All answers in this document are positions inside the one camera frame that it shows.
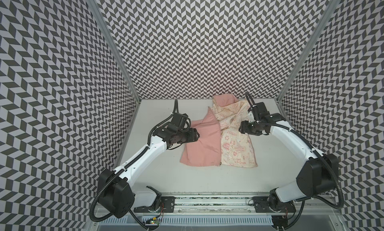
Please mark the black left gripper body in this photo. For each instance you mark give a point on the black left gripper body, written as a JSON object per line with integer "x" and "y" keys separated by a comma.
{"x": 183, "y": 134}

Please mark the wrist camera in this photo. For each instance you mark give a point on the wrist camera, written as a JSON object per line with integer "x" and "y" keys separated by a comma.
{"x": 260, "y": 113}
{"x": 180, "y": 121}

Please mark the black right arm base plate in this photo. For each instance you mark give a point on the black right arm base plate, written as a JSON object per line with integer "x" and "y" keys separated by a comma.
{"x": 264, "y": 204}

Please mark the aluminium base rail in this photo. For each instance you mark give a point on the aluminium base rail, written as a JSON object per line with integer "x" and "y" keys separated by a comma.
{"x": 226, "y": 204}

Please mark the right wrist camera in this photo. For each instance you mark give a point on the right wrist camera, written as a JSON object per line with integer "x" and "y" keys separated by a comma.
{"x": 260, "y": 113}

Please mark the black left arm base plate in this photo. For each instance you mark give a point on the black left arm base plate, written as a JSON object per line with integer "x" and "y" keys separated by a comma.
{"x": 166, "y": 205}

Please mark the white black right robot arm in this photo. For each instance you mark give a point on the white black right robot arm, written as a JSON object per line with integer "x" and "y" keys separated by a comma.
{"x": 318, "y": 177}

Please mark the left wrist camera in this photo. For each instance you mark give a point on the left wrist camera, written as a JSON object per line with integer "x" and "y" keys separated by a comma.
{"x": 180, "y": 121}

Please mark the pink Snoopy zip jacket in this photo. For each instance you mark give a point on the pink Snoopy zip jacket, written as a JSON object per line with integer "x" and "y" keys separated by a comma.
{"x": 220, "y": 141}

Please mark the aluminium corner post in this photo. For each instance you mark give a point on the aluminium corner post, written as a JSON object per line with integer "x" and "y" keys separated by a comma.
{"x": 321, "y": 25}
{"x": 96, "y": 12}

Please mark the aluminium corner post right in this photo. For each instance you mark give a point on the aluminium corner post right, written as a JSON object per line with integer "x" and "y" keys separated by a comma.
{"x": 321, "y": 25}

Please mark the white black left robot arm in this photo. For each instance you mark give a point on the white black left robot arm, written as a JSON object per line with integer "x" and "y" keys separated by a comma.
{"x": 116, "y": 194}

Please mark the aluminium corner post left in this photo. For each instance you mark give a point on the aluminium corner post left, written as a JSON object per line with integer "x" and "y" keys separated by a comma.
{"x": 96, "y": 12}

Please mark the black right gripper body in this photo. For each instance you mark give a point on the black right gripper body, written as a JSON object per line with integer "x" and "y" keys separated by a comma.
{"x": 246, "y": 127}

